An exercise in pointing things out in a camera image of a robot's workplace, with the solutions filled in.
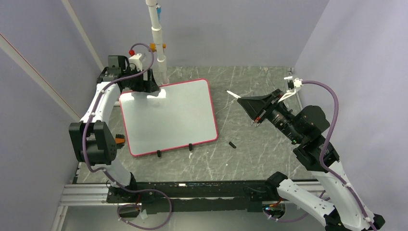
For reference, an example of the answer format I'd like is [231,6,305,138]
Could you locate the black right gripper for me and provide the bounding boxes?
[237,88,304,143]

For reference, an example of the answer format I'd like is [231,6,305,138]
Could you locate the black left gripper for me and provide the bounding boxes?
[123,67,159,93]

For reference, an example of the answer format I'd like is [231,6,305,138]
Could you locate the black whiteboard marker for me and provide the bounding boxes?
[225,90,241,99]

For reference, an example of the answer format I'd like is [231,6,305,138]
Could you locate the black marker cap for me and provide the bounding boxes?
[229,141,237,149]

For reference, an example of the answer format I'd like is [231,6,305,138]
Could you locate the red framed whiteboard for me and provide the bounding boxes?
[119,78,219,157]

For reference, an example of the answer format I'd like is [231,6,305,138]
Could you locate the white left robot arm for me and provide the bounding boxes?
[68,55,160,202]

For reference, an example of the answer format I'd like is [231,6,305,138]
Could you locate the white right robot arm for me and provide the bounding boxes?
[237,90,385,231]

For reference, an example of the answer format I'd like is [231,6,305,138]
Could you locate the silver combination wrench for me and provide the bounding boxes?
[251,121,259,127]

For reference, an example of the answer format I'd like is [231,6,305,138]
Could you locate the orange pipe clamp knob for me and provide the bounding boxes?
[150,43,166,52]

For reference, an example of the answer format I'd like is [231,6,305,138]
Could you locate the orange black small tool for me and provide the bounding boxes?
[115,134,126,146]

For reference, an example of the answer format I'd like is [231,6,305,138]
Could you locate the white vertical pvc pipe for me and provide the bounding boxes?
[145,0,169,85]

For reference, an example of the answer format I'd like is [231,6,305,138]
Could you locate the white slanted corner pipe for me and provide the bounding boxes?
[61,0,104,70]

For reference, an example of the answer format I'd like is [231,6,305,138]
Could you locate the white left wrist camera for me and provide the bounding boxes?
[128,50,146,72]

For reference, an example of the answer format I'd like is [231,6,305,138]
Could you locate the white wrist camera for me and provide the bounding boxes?
[278,76,303,103]
[128,50,146,72]

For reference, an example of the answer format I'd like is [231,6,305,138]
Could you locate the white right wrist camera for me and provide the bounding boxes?
[278,76,303,103]

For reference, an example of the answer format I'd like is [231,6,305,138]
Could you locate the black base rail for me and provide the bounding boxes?
[106,180,280,214]

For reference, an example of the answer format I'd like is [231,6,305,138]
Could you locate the white red wall trim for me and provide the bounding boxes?
[0,34,80,121]

